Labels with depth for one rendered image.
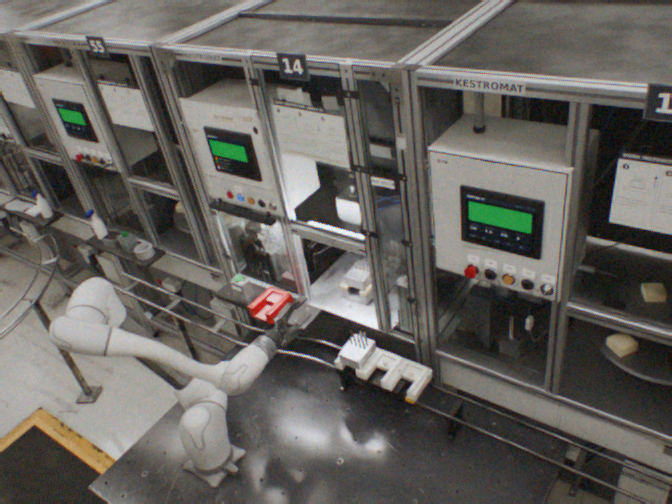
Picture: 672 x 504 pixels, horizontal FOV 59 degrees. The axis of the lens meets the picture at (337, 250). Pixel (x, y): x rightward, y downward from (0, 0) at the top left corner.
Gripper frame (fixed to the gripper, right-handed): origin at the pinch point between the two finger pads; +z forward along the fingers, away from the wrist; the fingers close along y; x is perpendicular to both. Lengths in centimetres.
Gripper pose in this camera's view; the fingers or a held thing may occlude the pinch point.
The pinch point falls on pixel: (302, 309)
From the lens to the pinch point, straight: 231.3
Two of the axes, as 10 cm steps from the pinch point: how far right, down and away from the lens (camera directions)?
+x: -8.1, -2.4, 5.3
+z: 5.7, -5.5, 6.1
